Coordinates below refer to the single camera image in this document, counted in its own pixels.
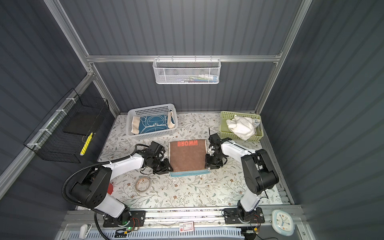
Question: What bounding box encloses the black corrugated cable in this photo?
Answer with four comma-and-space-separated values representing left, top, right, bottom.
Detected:
61, 143, 151, 240

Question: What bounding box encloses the white round clock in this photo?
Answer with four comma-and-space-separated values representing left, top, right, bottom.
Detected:
271, 210, 295, 237

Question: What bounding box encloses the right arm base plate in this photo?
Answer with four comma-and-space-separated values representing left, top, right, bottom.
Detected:
221, 207, 265, 225

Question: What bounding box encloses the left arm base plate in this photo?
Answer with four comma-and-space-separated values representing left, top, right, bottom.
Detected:
103, 210, 147, 228

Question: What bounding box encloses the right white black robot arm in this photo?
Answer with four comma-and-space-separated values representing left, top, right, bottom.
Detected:
206, 134, 279, 216

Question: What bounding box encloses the blue beige Doraemon towel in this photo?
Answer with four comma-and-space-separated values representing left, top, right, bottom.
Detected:
131, 110, 176, 135

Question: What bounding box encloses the orange towel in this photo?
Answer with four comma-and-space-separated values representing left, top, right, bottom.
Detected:
169, 139, 211, 178

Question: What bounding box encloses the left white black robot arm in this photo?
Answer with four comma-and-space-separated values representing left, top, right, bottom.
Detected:
62, 142, 173, 219

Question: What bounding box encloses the white plastic laundry basket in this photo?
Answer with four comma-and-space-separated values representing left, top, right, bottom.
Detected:
126, 104, 178, 140

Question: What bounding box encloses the clear tape roll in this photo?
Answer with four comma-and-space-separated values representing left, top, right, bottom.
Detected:
134, 176, 152, 193

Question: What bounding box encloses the red pencil cup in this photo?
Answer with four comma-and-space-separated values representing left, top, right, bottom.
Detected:
107, 183, 114, 195

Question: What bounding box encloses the white towel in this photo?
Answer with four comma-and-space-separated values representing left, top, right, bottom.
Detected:
226, 115, 262, 141

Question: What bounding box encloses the green perforated plastic basket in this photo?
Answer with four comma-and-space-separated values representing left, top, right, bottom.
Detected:
220, 111, 264, 142

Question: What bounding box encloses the white wire wall basket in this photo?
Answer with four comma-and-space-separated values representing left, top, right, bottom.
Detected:
153, 58, 222, 85

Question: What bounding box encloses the black wire wall basket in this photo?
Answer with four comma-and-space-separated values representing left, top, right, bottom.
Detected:
24, 91, 109, 164

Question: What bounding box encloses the red white label card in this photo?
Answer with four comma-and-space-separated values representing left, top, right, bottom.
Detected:
179, 222, 195, 233

